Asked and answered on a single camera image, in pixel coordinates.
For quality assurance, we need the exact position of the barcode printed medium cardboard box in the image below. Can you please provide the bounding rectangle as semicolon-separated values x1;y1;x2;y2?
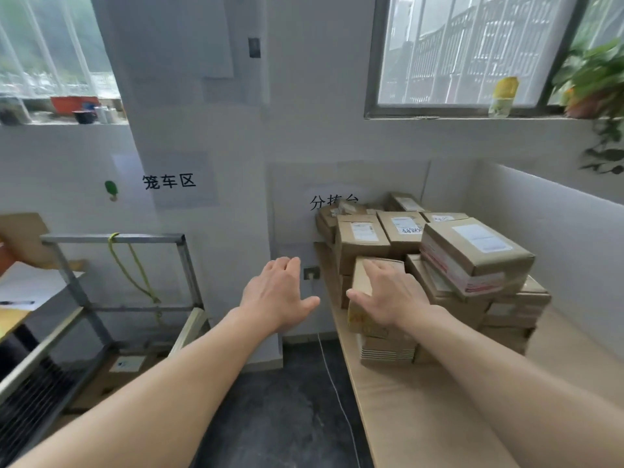
346;256;418;337

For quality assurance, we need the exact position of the person's right hand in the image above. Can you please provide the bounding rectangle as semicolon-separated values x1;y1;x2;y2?
346;259;449;333

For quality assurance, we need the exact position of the metal wire cage cart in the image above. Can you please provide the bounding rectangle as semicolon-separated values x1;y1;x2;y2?
0;232;211;468

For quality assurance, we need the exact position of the aluminium-framed window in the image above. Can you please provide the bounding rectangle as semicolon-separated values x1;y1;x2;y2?
0;0;123;101

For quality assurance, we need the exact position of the yellow bottle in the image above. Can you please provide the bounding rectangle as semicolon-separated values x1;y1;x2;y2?
488;76;519;118

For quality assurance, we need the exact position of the white paper sheet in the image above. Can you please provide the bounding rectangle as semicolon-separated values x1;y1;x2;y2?
0;261;85;313

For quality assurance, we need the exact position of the person's left hand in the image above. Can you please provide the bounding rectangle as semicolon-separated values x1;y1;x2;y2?
239;256;321;335

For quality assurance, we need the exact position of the pile of parcels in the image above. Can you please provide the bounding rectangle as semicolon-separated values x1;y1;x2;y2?
315;191;553;366

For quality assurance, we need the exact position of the yellow-green rope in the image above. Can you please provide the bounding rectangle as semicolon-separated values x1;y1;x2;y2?
108;232;164;322

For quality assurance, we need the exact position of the person's left forearm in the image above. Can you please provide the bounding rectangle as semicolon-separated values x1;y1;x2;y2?
9;311;283;468

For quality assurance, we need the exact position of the dark-framed window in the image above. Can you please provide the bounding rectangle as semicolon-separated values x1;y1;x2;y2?
364;0;624;120

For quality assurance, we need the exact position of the small parcel white label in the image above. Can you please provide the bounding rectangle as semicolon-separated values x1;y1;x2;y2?
420;217;536;296

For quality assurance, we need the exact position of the green potted trailing plant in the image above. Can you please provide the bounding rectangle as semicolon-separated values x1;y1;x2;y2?
551;38;624;175

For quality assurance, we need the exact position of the wall sign with black characters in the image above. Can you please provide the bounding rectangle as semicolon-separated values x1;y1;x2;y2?
112;150;220;210

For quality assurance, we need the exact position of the dark lid glass jar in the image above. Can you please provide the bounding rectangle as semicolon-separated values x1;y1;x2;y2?
0;97;25;126

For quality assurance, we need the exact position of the white partition board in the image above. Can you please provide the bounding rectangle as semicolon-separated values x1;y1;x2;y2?
463;161;624;356

